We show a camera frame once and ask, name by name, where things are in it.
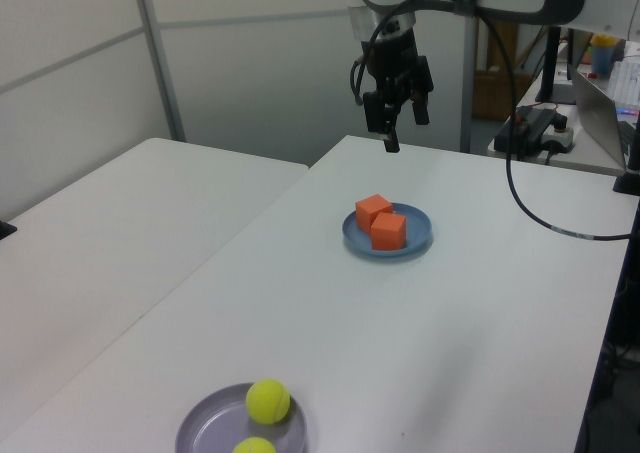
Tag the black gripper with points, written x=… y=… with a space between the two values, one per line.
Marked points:
x=395 y=58

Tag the orange foam cube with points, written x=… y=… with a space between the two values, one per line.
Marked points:
x=367 y=210
x=389 y=233

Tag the yellow tennis ball black print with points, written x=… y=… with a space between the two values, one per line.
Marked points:
x=267 y=401

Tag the plain yellow tennis ball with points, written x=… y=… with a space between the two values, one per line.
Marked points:
x=254 y=446

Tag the brown wooden cabinet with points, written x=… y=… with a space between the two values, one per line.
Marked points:
x=487 y=93

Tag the black power box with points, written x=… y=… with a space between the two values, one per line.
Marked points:
x=530 y=123

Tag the black monitor stand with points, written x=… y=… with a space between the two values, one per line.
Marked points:
x=550 y=63

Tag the blue plate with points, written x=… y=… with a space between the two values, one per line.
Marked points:
x=360 y=245

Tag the grey emergency stop button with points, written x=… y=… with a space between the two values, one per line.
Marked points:
x=560 y=135

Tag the black monitor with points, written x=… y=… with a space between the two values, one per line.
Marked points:
x=580 y=48

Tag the silver laptop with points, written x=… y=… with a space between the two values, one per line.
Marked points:
x=595 y=113

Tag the white side desk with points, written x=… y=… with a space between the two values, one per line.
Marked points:
x=585 y=160

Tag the blue bottle yellow lid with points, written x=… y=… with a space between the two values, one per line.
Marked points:
x=601 y=58

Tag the white printed carton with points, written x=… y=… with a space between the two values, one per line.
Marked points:
x=627 y=83

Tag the purple plate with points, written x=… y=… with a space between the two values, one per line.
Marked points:
x=215 y=423

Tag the grey metal partition post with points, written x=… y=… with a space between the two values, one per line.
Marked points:
x=156 y=48
x=466 y=118

